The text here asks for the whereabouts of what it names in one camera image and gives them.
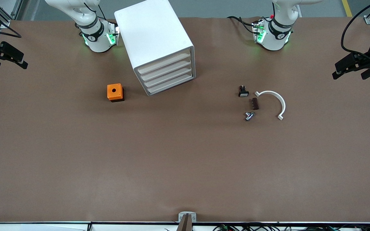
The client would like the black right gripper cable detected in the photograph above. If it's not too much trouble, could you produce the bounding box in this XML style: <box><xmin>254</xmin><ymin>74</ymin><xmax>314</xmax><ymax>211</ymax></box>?
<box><xmin>0</xmin><ymin>13</ymin><xmax>22</xmax><ymax>39</ymax></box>

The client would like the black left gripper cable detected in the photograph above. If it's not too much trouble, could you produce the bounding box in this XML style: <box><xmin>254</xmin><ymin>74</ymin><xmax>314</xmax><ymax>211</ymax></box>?
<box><xmin>340</xmin><ymin>0</ymin><xmax>370</xmax><ymax>61</ymax></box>

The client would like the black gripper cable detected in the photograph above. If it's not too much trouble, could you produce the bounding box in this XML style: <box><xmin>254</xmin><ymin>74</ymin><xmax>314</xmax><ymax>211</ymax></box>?
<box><xmin>340</xmin><ymin>0</ymin><xmax>370</xmax><ymax>61</ymax></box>
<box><xmin>0</xmin><ymin>13</ymin><xmax>22</xmax><ymax>39</ymax></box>

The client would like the white drawer cabinet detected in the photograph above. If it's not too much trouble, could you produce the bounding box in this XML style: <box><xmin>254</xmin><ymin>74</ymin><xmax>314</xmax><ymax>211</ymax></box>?
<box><xmin>114</xmin><ymin>0</ymin><xmax>196</xmax><ymax>96</ymax></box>

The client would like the white edge board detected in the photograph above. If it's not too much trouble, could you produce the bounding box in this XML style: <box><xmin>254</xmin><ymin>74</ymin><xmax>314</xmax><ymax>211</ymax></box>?
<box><xmin>0</xmin><ymin>222</ymin><xmax>87</xmax><ymax>231</ymax></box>

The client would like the orange box with round hole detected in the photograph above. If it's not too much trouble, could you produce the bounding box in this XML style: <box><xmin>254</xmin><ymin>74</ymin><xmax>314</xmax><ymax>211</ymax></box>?
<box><xmin>107</xmin><ymin>83</ymin><xmax>125</xmax><ymax>103</ymax></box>

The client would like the black arm base cable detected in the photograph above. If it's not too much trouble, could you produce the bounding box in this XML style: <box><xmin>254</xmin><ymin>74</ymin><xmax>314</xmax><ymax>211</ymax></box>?
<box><xmin>227</xmin><ymin>16</ymin><xmax>257</xmax><ymax>34</ymax></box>

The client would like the white curved plastic clip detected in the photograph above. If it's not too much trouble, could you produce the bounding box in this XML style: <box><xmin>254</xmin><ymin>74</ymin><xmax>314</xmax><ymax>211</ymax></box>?
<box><xmin>255</xmin><ymin>90</ymin><xmax>286</xmax><ymax>121</ymax></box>

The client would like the grey bracket with brown bar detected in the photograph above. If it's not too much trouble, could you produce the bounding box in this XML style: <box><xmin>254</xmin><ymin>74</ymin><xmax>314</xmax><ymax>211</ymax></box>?
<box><xmin>178</xmin><ymin>211</ymin><xmax>197</xmax><ymax>231</ymax></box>

